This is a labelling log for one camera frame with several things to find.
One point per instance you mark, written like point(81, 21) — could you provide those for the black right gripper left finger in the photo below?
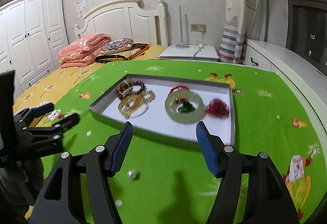
point(82, 180)

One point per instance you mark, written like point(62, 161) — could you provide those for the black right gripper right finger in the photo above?
point(252, 179)

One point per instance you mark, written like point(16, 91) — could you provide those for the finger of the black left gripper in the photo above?
point(28, 115)
point(58, 128)

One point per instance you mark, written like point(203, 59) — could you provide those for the yellow amber bangle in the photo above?
point(133, 107)

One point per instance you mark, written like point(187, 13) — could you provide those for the pale green jade bangle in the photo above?
point(174, 101)

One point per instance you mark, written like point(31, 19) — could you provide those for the grey shallow jewelry tray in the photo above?
point(155, 123)

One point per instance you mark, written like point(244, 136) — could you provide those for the yellow daisy bed sheet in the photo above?
point(54, 85)

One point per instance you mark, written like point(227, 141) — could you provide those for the folded pink quilt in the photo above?
point(83, 51)

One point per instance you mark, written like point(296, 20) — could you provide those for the white wardrobe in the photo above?
point(32, 35)

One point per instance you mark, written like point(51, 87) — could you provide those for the patterned blue red pillow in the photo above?
point(119, 45)

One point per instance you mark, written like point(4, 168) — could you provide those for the green cartoon print tablecloth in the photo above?
point(175, 185)

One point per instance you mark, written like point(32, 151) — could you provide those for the red rose brooch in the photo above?
point(217, 108)

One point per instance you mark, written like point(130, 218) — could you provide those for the black orange folded blanket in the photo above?
point(138, 49)

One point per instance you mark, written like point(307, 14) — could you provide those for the white bed headboard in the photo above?
point(126, 19)

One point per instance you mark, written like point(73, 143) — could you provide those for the white window bench cabinet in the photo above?
point(304, 76)

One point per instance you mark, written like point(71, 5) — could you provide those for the white desk lamp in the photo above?
point(180, 43)

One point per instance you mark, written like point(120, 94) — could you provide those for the white nightstand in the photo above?
point(204, 53)

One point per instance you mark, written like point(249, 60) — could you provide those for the dark window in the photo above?
point(307, 31)

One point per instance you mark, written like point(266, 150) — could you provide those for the sailboat print curtain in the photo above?
point(240, 16)

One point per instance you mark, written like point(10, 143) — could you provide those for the white wall papers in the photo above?
point(80, 9)

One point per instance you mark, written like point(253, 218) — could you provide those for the grey wall socket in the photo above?
point(198, 28)

